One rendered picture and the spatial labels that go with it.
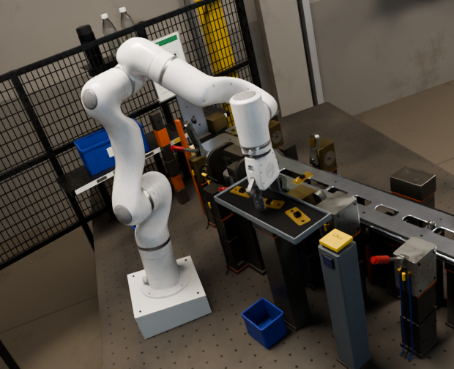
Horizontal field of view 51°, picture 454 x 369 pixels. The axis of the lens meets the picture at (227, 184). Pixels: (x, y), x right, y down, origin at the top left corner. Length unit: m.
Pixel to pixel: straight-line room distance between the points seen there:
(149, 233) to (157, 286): 0.22
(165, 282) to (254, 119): 0.77
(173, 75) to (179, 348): 0.92
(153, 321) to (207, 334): 0.20
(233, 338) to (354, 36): 3.30
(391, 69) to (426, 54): 0.37
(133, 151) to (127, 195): 0.14
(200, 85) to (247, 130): 0.17
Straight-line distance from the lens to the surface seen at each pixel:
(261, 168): 1.28
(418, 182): 1.65
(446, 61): 5.10
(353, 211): 1.45
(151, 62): 1.32
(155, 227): 1.66
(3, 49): 3.89
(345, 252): 1.22
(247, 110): 1.22
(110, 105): 1.41
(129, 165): 1.52
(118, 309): 1.97
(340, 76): 4.49
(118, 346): 1.82
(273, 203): 1.39
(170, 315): 1.75
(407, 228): 1.50
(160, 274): 1.74
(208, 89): 1.27
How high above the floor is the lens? 1.92
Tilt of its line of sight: 29 degrees down
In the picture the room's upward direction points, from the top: 16 degrees counter-clockwise
